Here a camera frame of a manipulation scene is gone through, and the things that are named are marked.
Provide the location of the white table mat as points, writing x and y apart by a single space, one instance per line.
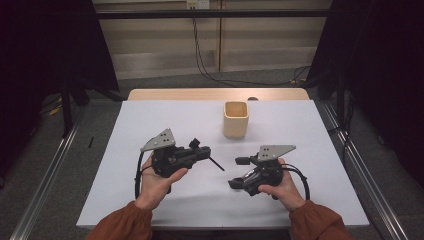
200 206

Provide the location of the dark table grommet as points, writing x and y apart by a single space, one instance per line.
252 98

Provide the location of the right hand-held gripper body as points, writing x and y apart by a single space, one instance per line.
266 175

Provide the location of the white power strip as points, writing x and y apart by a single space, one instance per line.
197 3

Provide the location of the person's left hand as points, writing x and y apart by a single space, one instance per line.
153 185

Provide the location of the person's right hand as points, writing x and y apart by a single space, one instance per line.
288 193

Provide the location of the black metal stand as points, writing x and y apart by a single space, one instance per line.
66 113

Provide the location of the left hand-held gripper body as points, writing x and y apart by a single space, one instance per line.
166 161

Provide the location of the metal floor rail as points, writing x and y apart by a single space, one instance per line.
370 186
43 186

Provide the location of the dark curtain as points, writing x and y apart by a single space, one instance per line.
383 66
50 50

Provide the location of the small black floor item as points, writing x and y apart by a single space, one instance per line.
90 142

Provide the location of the small thin black brush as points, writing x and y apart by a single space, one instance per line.
216 164

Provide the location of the beige square cup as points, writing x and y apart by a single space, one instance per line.
235 126

